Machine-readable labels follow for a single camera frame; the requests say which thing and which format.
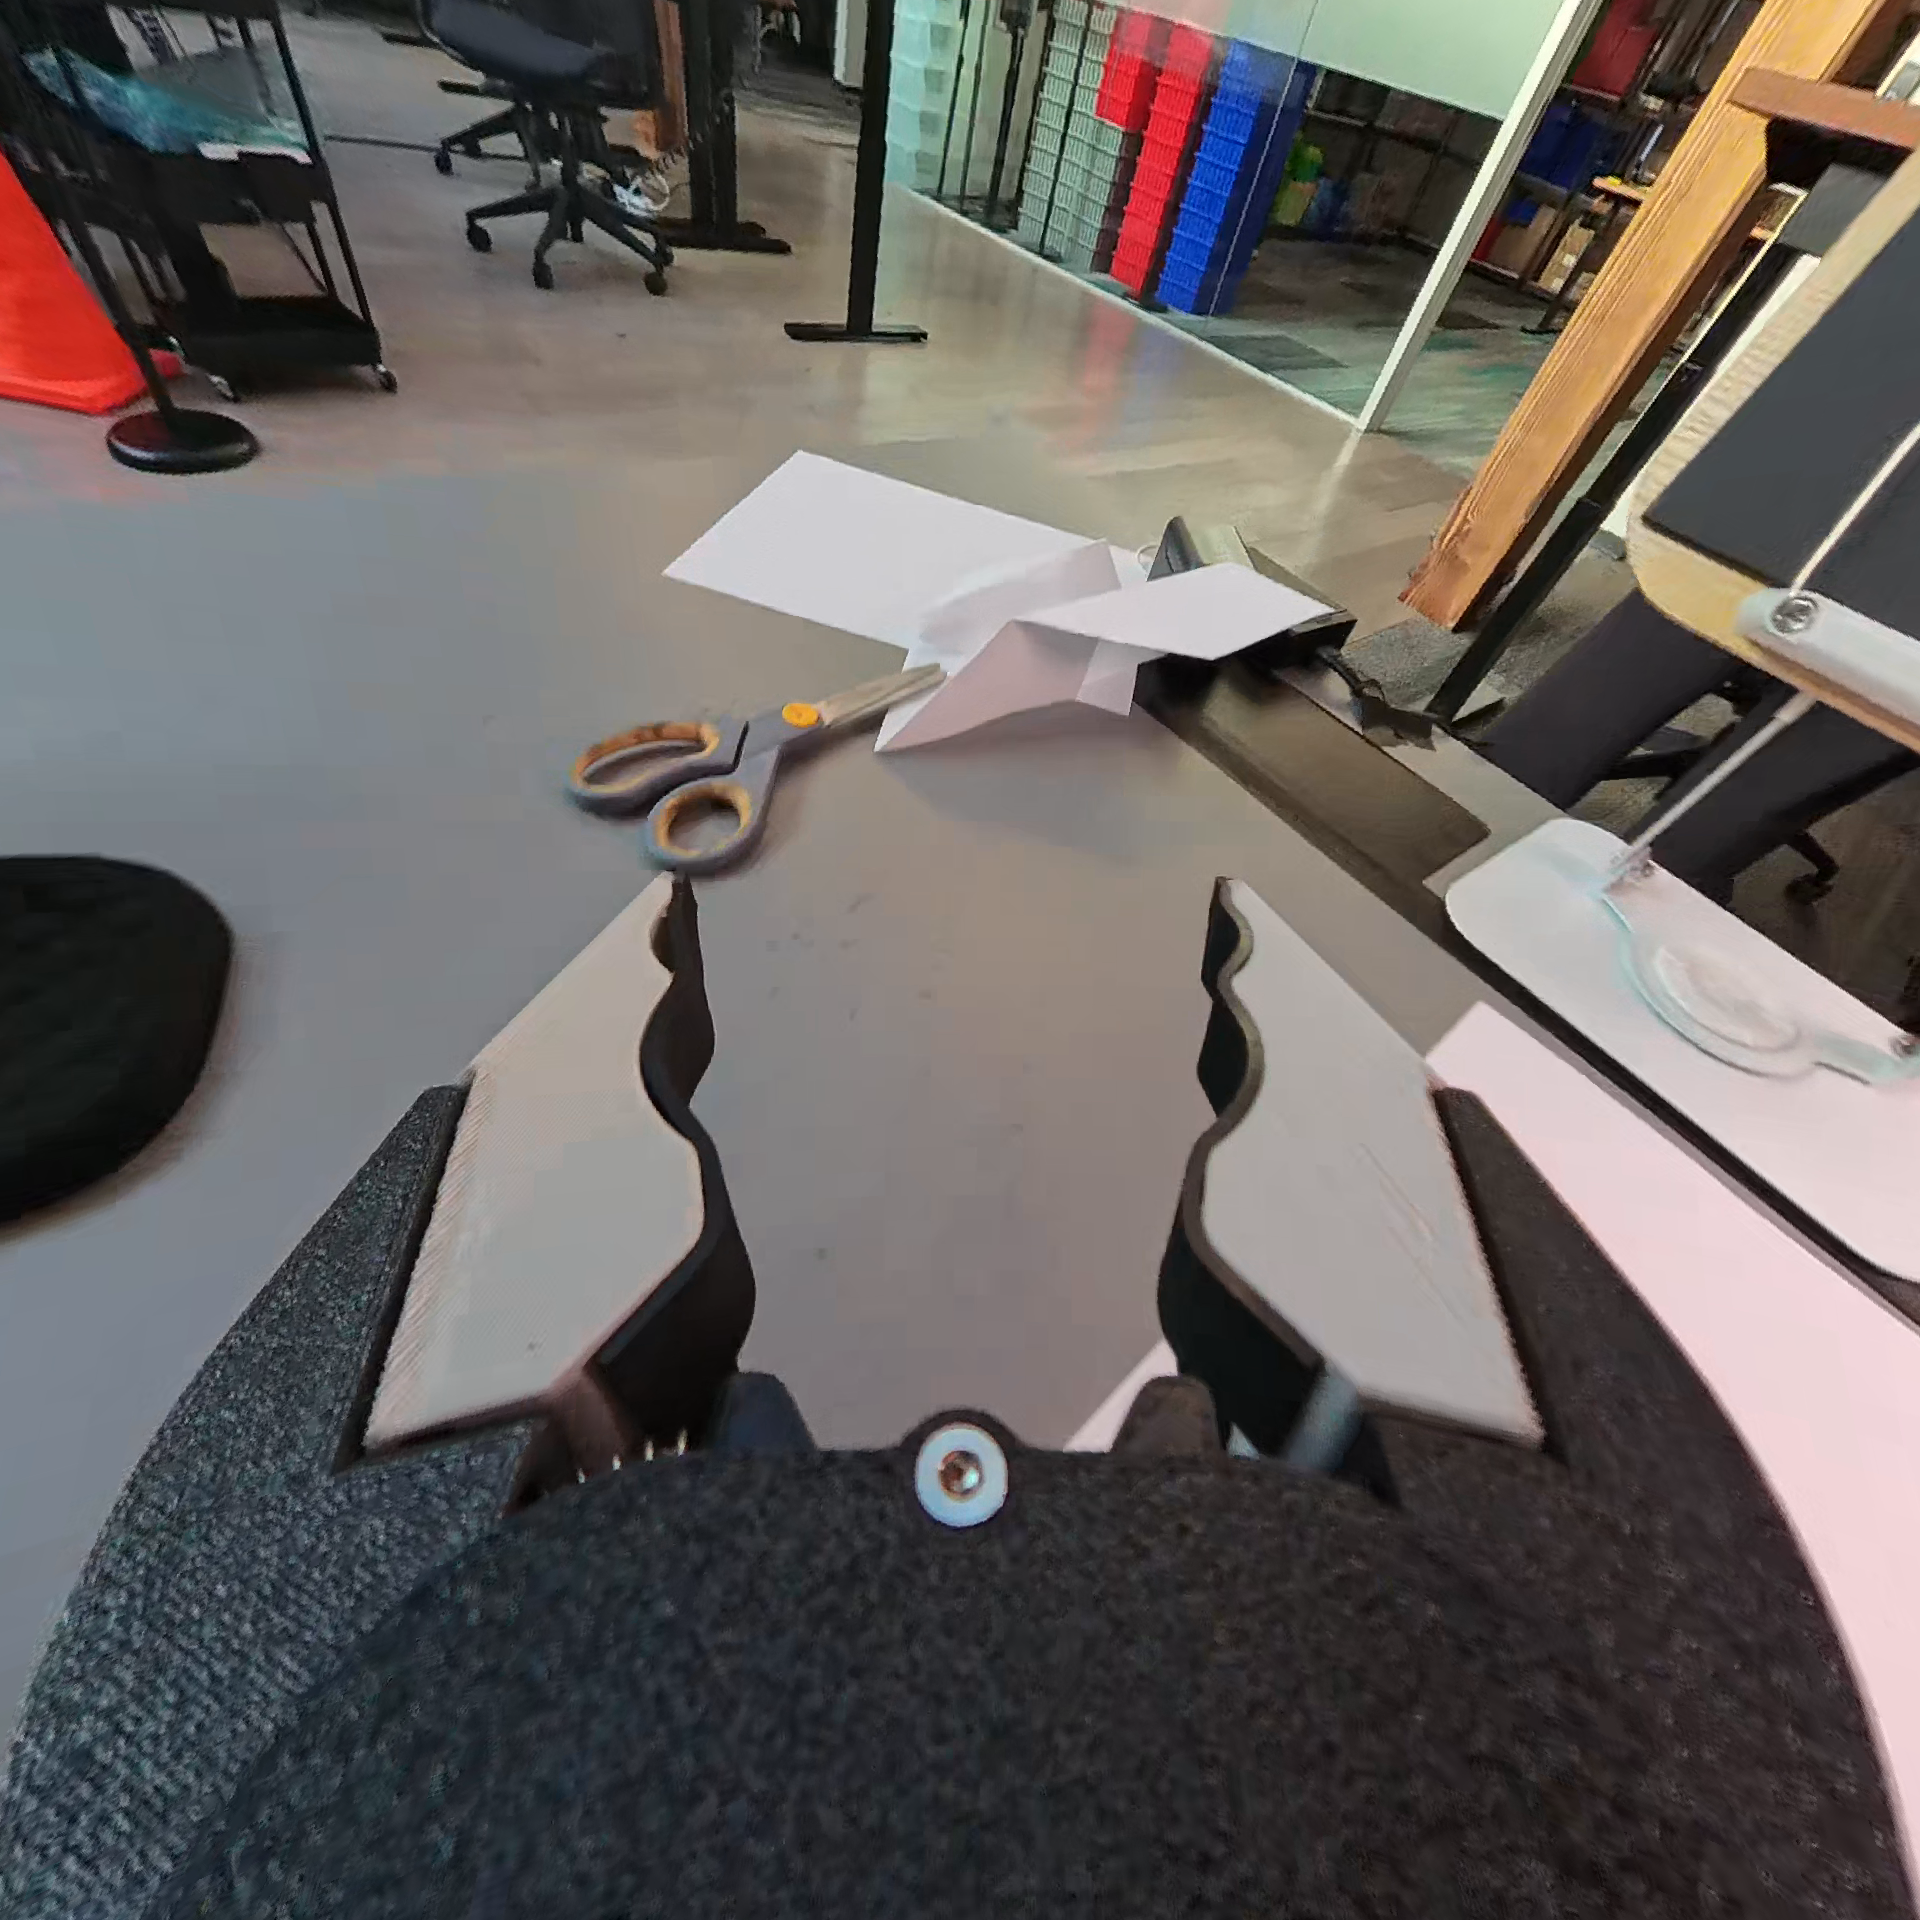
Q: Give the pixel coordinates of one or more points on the black metal post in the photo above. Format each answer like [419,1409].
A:
[867,149]

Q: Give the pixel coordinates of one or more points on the black rolling cart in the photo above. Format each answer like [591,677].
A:
[285,339]

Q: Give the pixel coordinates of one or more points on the stack of red crates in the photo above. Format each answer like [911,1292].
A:
[1149,149]

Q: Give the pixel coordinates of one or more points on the white paper sheet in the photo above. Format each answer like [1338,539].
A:
[840,540]
[1723,1350]

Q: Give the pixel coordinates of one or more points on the black desk power box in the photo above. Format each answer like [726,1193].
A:
[1200,547]

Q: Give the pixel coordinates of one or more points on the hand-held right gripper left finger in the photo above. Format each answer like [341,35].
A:
[555,1230]

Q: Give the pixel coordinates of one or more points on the orange traffic cone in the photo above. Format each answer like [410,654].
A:
[61,329]

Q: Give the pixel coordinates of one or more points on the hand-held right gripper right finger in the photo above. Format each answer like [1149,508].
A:
[1350,1201]

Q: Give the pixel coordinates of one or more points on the white paper plane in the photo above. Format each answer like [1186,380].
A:
[1049,675]

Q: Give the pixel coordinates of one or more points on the wooden post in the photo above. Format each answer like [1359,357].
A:
[1621,301]

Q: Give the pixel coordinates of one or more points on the black laptop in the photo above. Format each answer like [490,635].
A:
[1800,422]

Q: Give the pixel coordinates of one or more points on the black round cushion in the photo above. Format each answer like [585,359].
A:
[90,1020]

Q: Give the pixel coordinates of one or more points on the black office chair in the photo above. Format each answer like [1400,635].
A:
[523,54]

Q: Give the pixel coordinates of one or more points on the white laptop stand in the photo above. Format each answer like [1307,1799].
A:
[1559,916]

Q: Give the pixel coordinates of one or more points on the white partition frame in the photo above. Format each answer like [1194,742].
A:
[1477,225]

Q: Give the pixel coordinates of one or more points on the grey orange scissors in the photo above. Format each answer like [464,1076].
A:
[795,717]

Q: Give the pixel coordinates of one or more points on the stack of pale green crates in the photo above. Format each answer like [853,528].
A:
[1049,149]

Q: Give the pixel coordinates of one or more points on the stack of blue crates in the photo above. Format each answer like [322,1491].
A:
[1231,212]

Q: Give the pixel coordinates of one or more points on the grey desk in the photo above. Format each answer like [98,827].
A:
[376,629]

